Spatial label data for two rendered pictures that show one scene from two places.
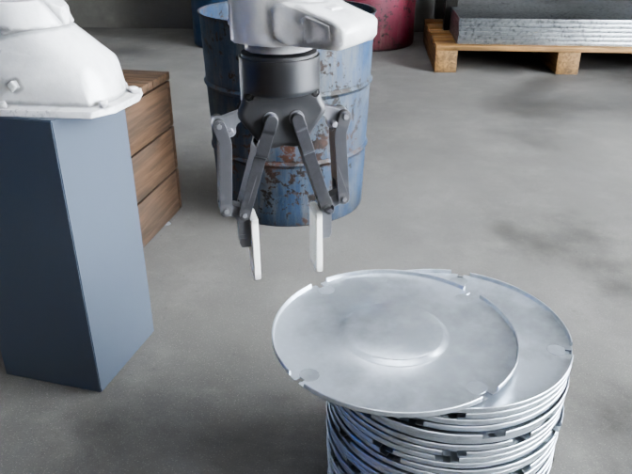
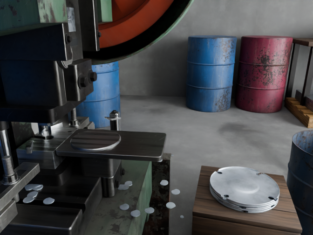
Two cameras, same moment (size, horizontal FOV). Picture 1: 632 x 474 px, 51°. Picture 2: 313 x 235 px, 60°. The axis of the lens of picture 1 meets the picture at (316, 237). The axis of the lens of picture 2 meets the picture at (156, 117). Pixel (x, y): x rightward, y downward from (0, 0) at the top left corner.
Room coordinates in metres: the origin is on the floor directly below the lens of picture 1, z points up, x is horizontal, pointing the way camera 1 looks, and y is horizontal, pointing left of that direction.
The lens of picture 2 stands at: (0.38, 0.91, 1.06)
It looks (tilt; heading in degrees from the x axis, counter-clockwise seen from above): 20 degrees down; 3
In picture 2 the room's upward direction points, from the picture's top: straight up
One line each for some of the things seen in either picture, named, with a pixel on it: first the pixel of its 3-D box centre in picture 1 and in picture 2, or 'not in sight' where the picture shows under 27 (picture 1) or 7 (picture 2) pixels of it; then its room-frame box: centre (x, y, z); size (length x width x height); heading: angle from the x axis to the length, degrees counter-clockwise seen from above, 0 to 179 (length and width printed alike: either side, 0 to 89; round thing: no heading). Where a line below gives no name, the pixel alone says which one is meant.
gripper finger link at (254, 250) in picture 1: (254, 244); not in sight; (0.61, 0.06, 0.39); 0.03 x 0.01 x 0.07; 13
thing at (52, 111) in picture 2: not in sight; (42, 107); (1.01, 1.23, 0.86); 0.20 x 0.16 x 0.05; 175
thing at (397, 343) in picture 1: (393, 331); not in sight; (0.66, -0.09, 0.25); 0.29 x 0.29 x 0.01
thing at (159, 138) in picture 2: not in sight; (115, 163); (0.99, 1.05, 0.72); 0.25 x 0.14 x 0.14; 85
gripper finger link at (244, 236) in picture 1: (234, 223); not in sight; (0.61, 0.08, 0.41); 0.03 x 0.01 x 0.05; 103
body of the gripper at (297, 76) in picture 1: (280, 97); not in sight; (0.62, 0.03, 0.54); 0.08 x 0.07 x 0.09; 103
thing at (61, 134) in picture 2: not in sight; (51, 145); (1.01, 1.22, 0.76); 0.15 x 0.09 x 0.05; 175
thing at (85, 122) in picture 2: not in sight; (75, 122); (1.18, 1.21, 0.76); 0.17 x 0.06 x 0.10; 175
